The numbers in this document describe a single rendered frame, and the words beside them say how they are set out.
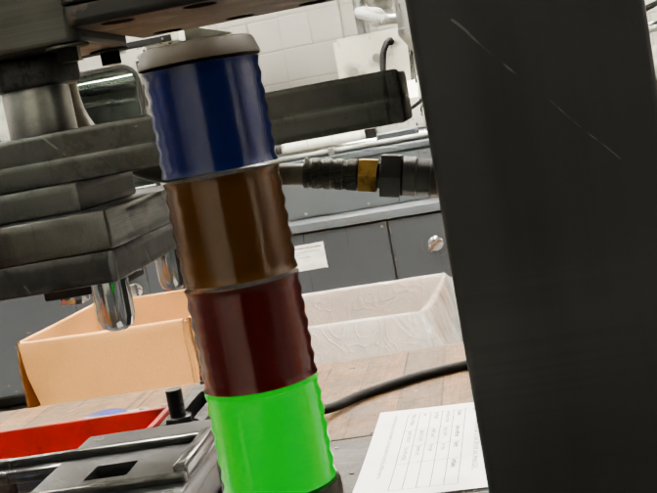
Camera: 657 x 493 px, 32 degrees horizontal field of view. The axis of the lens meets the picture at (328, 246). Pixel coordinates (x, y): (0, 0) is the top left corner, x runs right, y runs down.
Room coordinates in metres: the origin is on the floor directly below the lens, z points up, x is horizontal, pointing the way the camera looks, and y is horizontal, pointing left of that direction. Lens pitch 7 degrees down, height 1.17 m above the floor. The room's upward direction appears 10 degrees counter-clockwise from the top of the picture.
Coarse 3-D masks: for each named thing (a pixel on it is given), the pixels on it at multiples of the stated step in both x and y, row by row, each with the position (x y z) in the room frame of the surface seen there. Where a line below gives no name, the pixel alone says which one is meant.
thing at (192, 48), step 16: (160, 48) 0.35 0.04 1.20; (176, 48) 0.35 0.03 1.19; (192, 48) 0.35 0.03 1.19; (208, 48) 0.35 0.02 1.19; (224, 48) 0.35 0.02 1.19; (240, 48) 0.35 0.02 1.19; (256, 48) 0.36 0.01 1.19; (144, 64) 0.35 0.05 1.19; (160, 64) 0.35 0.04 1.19; (176, 64) 0.35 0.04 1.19; (336, 480) 0.36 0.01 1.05
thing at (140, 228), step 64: (0, 64) 0.61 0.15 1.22; (64, 64) 0.62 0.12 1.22; (64, 128) 0.62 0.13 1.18; (128, 128) 0.59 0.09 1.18; (320, 128) 0.57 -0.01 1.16; (0, 192) 0.60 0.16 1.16; (64, 192) 0.58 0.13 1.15; (128, 192) 0.66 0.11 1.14; (0, 256) 0.56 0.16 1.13; (64, 256) 0.56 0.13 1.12; (128, 256) 0.58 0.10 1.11; (128, 320) 0.58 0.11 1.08
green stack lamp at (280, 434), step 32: (224, 416) 0.35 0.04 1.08; (256, 416) 0.35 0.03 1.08; (288, 416) 0.35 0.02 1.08; (320, 416) 0.36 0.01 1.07; (224, 448) 0.35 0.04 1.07; (256, 448) 0.35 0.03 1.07; (288, 448) 0.35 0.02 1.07; (320, 448) 0.35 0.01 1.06; (224, 480) 0.36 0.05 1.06; (256, 480) 0.35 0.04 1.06; (288, 480) 0.35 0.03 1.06; (320, 480) 0.35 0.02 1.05
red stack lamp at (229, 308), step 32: (224, 288) 0.35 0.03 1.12; (256, 288) 0.35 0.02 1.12; (288, 288) 0.35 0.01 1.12; (192, 320) 0.36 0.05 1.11; (224, 320) 0.35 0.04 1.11; (256, 320) 0.35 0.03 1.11; (288, 320) 0.35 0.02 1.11; (224, 352) 0.35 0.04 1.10; (256, 352) 0.35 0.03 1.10; (288, 352) 0.35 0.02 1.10; (224, 384) 0.35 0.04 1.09; (256, 384) 0.35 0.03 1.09; (288, 384) 0.35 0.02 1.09
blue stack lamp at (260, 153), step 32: (192, 64) 0.35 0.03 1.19; (224, 64) 0.35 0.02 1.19; (256, 64) 0.36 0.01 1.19; (160, 96) 0.35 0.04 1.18; (192, 96) 0.35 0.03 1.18; (224, 96) 0.35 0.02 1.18; (256, 96) 0.36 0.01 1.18; (160, 128) 0.35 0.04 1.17; (192, 128) 0.35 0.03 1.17; (224, 128) 0.35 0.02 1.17; (256, 128) 0.35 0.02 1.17; (160, 160) 0.36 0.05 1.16; (192, 160) 0.35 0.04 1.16; (224, 160) 0.35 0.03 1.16; (256, 160) 0.35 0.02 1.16
